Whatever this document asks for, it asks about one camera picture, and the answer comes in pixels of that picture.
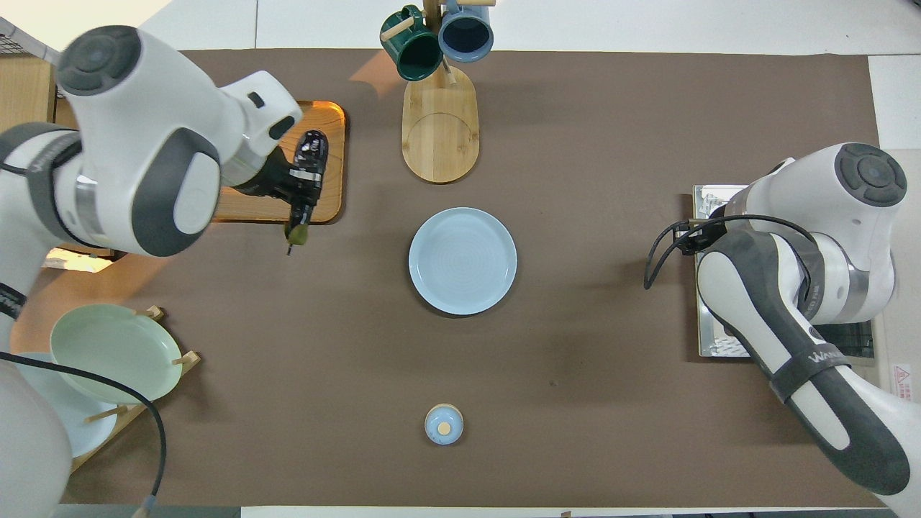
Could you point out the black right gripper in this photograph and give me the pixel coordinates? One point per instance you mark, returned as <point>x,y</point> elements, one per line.
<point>701,237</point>

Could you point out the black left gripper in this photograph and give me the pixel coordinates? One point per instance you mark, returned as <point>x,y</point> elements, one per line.
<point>270,180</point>

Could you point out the dark purple eggplant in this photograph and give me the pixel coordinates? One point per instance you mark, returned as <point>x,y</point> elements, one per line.
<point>315,147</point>

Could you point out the white toaster oven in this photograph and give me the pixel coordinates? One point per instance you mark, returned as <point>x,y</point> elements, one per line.
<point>712,338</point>

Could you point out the light blue round plate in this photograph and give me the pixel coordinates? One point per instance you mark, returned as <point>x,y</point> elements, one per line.
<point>463,261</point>

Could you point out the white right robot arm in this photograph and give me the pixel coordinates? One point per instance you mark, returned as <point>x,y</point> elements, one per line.
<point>820,273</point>

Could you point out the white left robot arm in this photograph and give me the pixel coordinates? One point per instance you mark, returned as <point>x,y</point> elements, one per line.
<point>137,144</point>

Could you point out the wooden serving tray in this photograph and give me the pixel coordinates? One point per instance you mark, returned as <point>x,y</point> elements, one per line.
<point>324,201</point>

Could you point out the wooden mug tree stand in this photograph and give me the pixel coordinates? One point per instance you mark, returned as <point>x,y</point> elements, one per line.
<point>440,137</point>

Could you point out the dark green ceramic mug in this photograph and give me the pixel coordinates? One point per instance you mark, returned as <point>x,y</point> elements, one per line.
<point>414,50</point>

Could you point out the brown table mat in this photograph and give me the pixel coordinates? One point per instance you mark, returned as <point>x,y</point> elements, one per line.
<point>575,396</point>

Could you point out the wooden plate rack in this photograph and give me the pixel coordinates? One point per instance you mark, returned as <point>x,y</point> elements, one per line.
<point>188,358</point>

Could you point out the blue ceramic mug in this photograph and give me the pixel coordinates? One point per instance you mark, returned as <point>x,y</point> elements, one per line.
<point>465,34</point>

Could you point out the mint green plate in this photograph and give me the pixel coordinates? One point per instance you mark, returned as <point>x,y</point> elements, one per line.
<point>115,352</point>

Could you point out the small blue white bell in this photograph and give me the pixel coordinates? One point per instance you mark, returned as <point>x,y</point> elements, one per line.
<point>444,424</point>

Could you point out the pale blue racked plate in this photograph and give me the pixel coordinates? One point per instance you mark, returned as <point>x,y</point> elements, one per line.
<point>72,424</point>

